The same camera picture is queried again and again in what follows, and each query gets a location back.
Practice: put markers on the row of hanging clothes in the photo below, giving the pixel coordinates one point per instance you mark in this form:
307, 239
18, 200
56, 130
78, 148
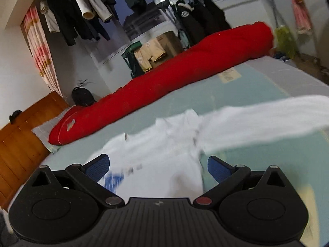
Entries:
90, 7

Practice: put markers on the dark green folding rack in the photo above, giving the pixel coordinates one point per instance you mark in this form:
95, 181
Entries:
129, 59

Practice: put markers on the small black cloth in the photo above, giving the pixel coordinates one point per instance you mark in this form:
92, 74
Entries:
16, 115

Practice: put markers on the cardboard box with beige clothes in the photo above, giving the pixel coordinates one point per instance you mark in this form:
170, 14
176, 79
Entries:
149, 54

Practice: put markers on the wooden headboard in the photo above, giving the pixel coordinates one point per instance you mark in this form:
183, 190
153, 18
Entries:
23, 144

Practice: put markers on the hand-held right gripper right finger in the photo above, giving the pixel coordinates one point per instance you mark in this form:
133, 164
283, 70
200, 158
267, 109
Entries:
219, 168

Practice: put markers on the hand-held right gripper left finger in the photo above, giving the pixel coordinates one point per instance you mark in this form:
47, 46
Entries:
97, 167

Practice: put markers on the yellow-green cloth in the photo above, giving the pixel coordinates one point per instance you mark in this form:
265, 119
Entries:
285, 41

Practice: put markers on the black jackets on rack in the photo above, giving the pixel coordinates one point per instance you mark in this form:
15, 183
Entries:
200, 18

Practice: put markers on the black backpack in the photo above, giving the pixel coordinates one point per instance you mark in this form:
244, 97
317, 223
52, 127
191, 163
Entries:
82, 96

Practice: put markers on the bed with green checked sheet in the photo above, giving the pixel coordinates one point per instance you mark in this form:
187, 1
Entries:
257, 87

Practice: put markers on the grey checked pillow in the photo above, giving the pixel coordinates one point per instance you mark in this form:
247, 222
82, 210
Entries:
42, 132

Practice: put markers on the red quilt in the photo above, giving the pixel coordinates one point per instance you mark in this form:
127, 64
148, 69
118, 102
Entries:
180, 69

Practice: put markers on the white printed long-sleeve shirt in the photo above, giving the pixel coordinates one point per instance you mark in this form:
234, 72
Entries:
159, 149

